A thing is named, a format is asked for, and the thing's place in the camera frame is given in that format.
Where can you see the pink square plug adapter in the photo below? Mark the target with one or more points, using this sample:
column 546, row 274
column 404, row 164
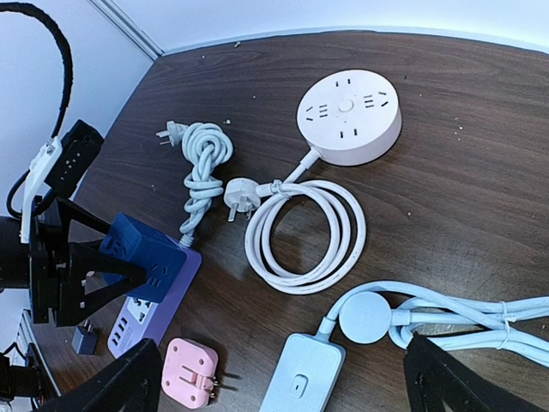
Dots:
column 191, row 373

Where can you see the blue cube socket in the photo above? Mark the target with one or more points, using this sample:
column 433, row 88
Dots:
column 147, row 247

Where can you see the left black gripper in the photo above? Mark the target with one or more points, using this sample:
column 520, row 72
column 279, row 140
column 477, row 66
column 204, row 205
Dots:
column 37, row 265

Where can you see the light blue power strip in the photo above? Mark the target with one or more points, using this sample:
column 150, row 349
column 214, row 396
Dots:
column 309, row 365

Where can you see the dark navy plug charger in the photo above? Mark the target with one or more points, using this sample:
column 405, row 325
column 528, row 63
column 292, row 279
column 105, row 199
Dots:
column 85, row 339

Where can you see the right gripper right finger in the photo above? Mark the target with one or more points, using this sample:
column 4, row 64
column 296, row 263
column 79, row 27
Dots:
column 436, row 381

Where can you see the purple power strip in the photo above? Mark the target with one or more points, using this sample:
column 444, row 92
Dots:
column 141, row 319

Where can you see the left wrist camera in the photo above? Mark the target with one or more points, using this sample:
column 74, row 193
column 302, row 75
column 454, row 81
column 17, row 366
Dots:
column 60, row 164

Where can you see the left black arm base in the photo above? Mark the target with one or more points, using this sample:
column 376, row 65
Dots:
column 32, row 380

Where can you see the left aluminium frame post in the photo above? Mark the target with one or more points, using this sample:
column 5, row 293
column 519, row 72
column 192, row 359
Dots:
column 133, row 31

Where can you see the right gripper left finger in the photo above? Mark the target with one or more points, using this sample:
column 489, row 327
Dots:
column 130, row 383

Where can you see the round pink power socket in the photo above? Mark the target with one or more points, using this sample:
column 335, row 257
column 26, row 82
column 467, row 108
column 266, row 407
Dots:
column 349, row 118

